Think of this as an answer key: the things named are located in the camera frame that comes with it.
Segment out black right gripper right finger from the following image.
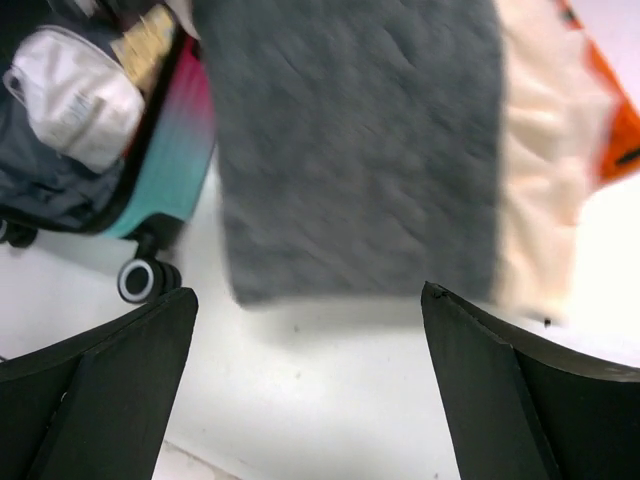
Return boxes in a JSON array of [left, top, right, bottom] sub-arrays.
[[421, 283, 639, 479]]

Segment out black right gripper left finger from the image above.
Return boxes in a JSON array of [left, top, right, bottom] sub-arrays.
[[1, 288, 198, 479]]

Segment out orange patterned towel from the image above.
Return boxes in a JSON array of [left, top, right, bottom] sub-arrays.
[[549, 0, 640, 182]]

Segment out grey cream fleece blanket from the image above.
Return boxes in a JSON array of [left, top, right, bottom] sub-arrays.
[[188, 1, 616, 319]]

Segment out beige cardboard box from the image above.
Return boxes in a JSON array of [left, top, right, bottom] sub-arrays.
[[110, 5, 175, 90]]

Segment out pink teal suitcase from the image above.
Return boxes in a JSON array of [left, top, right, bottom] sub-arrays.
[[1, 1, 215, 304]]

